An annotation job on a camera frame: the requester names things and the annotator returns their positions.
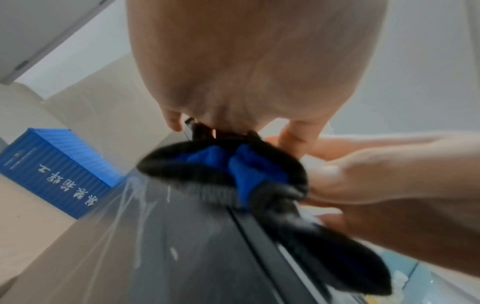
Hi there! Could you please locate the person's right hand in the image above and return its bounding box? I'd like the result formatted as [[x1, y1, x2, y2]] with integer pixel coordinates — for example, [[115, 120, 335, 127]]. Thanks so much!
[[264, 132, 480, 280]]

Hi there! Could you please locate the black device with blue light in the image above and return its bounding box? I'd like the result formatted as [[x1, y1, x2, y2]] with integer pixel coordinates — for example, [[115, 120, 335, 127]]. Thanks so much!
[[0, 117, 331, 304]]

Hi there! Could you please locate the grey door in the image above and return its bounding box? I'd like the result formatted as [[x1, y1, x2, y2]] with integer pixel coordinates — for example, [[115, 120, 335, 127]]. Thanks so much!
[[0, 0, 118, 86]]

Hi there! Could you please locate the person's left hand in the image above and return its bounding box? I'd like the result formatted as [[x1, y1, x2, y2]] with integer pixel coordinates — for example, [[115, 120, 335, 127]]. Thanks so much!
[[125, 0, 389, 156]]

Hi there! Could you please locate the small blue plastic box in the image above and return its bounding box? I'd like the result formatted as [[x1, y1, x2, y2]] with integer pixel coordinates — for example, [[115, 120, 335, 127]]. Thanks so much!
[[0, 128, 127, 220]]

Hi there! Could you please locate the grey cleaning cloth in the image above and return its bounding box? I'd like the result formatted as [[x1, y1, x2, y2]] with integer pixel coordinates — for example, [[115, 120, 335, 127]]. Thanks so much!
[[136, 138, 393, 296]]

